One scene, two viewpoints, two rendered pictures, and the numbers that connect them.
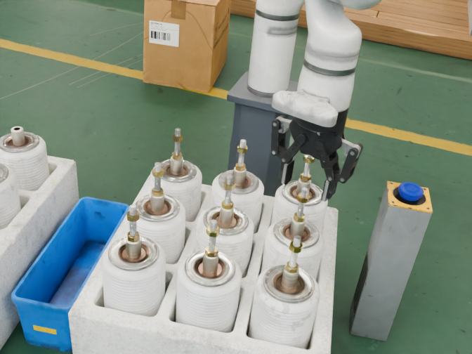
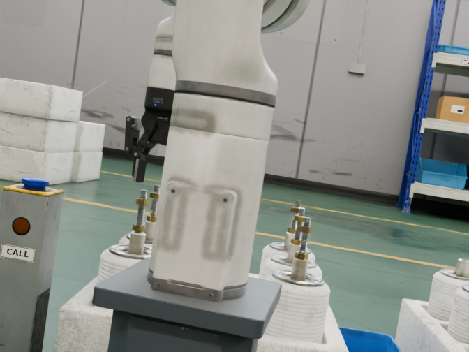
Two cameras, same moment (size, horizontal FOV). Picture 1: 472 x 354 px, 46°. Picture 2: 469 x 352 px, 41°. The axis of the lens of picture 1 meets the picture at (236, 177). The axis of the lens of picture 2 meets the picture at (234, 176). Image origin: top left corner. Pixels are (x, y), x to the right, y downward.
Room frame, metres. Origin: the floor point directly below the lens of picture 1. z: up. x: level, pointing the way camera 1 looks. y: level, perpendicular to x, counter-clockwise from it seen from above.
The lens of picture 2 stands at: (1.73, -0.09, 0.44)
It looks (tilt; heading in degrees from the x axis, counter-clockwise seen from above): 4 degrees down; 174
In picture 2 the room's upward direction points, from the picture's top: 9 degrees clockwise
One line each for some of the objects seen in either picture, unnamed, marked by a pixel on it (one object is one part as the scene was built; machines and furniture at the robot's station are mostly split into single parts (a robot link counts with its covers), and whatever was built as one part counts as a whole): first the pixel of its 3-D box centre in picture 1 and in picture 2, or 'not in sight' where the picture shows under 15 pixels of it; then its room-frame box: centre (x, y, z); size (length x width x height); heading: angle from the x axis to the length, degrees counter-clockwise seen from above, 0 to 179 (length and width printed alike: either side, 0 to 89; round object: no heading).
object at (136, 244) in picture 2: (303, 187); (136, 244); (0.82, -0.12, 0.26); 0.02 x 0.02 x 0.03
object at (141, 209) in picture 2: (307, 168); (140, 216); (0.82, -0.12, 0.31); 0.01 x 0.01 x 0.08
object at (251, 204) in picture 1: (234, 220); not in sight; (0.84, -0.01, 0.16); 0.10 x 0.10 x 0.18
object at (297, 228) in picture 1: (297, 227); (150, 231); (0.71, -0.11, 0.26); 0.02 x 0.02 x 0.03
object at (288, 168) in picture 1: (287, 172); not in sight; (0.72, -0.08, 0.36); 0.02 x 0.01 x 0.04; 150
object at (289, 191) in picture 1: (302, 193); (135, 252); (0.82, -0.12, 0.25); 0.08 x 0.08 x 0.01
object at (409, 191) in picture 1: (409, 192); (35, 185); (0.76, -0.29, 0.32); 0.04 x 0.04 x 0.02
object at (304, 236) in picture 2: (177, 147); (303, 243); (0.85, 0.11, 0.30); 0.01 x 0.01 x 0.08
